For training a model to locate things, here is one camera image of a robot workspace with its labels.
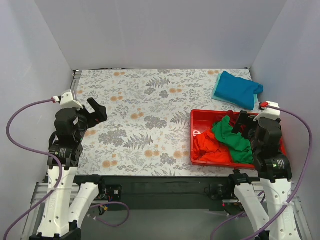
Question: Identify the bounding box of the green t-shirt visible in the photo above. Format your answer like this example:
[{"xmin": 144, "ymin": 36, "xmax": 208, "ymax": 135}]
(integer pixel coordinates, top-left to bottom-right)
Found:
[{"xmin": 211, "ymin": 115, "xmax": 253, "ymax": 164}]

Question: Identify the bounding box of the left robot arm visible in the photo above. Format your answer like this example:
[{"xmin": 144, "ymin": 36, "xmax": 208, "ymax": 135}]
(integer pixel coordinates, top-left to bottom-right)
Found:
[{"xmin": 29, "ymin": 98, "xmax": 108, "ymax": 240}]

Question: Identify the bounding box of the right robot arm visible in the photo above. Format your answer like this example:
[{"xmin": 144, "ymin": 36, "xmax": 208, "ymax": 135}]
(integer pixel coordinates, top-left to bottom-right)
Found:
[{"xmin": 229, "ymin": 111, "xmax": 300, "ymax": 240}]

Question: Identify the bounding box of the dark red t-shirt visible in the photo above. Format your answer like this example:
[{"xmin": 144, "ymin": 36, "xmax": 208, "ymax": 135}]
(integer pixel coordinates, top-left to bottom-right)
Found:
[{"xmin": 226, "ymin": 110, "xmax": 240, "ymax": 127}]

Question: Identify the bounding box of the folded blue t-shirt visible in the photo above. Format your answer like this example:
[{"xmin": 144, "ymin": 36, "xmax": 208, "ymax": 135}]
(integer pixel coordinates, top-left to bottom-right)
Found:
[{"xmin": 215, "ymin": 70, "xmax": 264, "ymax": 110}]

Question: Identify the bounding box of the folded light teal t-shirt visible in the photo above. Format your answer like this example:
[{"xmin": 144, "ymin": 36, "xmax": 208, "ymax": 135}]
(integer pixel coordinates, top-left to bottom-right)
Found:
[{"xmin": 211, "ymin": 73, "xmax": 259, "ymax": 111}]

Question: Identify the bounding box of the red plastic bin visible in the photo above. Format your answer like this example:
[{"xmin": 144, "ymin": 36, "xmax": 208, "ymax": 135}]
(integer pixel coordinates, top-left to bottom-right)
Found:
[{"xmin": 190, "ymin": 109, "xmax": 290, "ymax": 171}]

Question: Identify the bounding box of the orange-red t-shirt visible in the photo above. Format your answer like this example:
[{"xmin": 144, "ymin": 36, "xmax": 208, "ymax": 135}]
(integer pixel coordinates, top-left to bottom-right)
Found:
[{"xmin": 192, "ymin": 129, "xmax": 232, "ymax": 163}]

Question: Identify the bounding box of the floral tablecloth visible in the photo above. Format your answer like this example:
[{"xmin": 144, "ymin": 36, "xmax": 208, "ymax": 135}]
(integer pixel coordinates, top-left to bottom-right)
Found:
[{"xmin": 72, "ymin": 69, "xmax": 263, "ymax": 177}]

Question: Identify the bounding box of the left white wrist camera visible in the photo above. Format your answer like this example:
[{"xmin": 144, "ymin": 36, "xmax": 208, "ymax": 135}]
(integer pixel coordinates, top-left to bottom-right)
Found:
[{"xmin": 51, "ymin": 89, "xmax": 84, "ymax": 110}]

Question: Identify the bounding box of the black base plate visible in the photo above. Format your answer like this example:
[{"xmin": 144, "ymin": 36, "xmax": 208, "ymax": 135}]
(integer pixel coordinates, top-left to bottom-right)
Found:
[{"xmin": 74, "ymin": 175, "xmax": 233, "ymax": 211}]

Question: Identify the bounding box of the aluminium frame rail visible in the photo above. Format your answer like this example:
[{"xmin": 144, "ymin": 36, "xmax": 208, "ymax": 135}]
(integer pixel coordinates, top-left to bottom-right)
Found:
[{"xmin": 21, "ymin": 174, "xmax": 75, "ymax": 240}]

